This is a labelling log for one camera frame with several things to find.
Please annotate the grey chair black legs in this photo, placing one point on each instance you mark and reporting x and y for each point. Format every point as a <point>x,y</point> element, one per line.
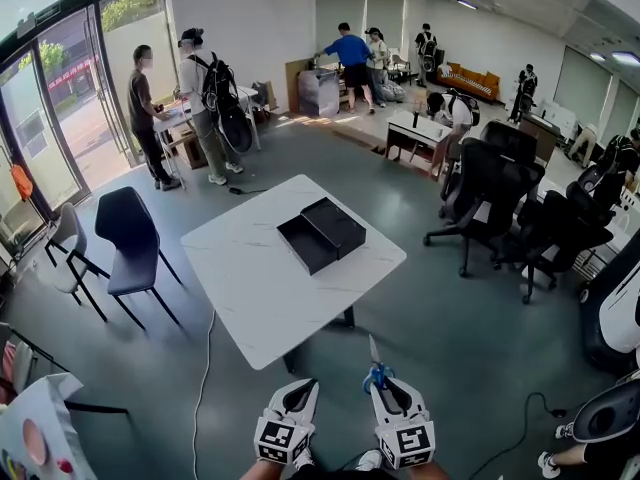
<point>70,238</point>

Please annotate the person's white shoe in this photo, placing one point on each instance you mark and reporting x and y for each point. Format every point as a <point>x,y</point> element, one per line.
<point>370,460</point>
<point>303,459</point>

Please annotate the dark blue chair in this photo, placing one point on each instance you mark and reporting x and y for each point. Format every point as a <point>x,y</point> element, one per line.
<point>127,238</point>

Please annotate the person's right forearm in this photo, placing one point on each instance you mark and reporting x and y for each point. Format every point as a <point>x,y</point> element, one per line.
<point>437,470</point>

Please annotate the person's white right shoe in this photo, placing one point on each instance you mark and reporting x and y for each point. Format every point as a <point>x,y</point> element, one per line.
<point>370,460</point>

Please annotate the white marble table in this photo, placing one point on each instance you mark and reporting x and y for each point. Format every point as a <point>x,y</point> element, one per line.
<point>260,288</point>

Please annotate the glass entrance door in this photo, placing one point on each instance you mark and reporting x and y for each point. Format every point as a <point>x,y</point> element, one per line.
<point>60,108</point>

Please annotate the black backpack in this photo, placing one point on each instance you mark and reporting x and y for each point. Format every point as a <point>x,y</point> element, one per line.
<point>222,93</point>

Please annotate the white black machine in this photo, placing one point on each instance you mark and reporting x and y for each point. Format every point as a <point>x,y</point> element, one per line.
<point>617,313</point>

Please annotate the black box container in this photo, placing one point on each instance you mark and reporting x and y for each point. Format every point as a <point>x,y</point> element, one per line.
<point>327,228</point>

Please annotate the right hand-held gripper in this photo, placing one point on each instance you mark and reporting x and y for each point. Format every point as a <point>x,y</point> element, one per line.
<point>406,443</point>

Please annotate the white wooden desk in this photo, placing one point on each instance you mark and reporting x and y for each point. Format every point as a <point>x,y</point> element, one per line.
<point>415,130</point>

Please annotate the wooden crate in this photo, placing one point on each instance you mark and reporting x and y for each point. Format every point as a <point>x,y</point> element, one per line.
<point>187,145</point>

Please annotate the short ceiling light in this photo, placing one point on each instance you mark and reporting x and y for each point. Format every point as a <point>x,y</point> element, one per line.
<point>467,4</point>

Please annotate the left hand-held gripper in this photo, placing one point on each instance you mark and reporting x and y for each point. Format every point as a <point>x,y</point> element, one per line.
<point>280,438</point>

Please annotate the orange sofa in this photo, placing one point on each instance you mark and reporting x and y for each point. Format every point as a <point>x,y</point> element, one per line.
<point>470,80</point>

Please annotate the person's white left shoe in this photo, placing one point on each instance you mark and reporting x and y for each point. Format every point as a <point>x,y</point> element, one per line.
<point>303,459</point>

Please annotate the person's left forearm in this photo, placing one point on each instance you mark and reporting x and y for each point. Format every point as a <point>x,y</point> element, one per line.
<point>260,470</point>

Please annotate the silver cabinet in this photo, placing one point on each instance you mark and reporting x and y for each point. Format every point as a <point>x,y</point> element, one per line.
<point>317,90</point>

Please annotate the black office chair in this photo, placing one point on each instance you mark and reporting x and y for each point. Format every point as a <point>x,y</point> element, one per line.
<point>492,183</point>
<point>592,180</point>
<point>560,233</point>

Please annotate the orange bag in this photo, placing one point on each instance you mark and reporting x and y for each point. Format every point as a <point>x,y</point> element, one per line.
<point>21,183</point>

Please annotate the white folding table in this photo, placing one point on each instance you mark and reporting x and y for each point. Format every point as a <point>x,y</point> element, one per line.
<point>167,118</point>

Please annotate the black power adapter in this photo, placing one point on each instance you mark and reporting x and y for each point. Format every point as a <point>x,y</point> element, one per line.
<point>234,190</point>

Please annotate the white printed bag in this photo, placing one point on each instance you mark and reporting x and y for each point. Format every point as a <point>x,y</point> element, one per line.
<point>45,418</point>

